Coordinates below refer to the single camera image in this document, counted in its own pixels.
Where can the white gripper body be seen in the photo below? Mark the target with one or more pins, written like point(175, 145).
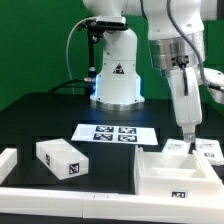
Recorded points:
point(187, 107)

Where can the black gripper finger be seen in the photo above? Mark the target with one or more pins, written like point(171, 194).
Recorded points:
point(189, 134)

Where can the white door panel with tags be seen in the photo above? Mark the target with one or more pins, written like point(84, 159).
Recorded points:
point(176, 147)

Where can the white cabinet body box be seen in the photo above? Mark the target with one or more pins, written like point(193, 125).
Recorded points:
point(186, 176)

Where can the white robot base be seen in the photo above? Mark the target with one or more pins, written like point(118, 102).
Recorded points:
point(118, 86)

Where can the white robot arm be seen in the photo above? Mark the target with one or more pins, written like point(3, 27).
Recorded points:
point(176, 46)

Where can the white cabinet top block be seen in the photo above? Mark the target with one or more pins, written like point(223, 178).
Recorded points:
point(62, 159)

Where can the white sheet with tags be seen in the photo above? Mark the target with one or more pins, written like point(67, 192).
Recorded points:
point(115, 134)

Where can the white obstacle fence left piece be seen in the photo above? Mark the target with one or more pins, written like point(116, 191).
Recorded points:
point(8, 160)

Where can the white obstacle fence front bar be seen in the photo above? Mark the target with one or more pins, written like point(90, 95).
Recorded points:
point(112, 206)

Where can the black camera on stand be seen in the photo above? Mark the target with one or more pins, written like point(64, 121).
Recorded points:
point(100, 24)

